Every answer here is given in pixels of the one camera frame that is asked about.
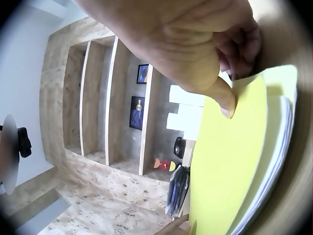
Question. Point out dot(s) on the person's right thumb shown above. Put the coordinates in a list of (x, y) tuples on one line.
[(226, 100)]

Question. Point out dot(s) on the person's left fingers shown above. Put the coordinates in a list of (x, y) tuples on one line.
[(177, 225)]

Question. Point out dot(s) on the person's right fingers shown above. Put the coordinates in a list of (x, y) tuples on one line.
[(239, 56)]

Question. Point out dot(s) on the translucent mesh zip pouch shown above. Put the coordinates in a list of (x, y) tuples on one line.
[(178, 193)]

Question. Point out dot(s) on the person's right hand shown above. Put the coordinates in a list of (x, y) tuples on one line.
[(171, 36)]

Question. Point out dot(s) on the bundle of black pens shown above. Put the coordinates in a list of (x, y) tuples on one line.
[(179, 186)]

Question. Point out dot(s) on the stack of coloured file folders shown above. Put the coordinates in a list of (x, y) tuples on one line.
[(281, 137)]

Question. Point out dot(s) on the wooden wall shelf unit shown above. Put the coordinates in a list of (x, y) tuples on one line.
[(95, 98)]

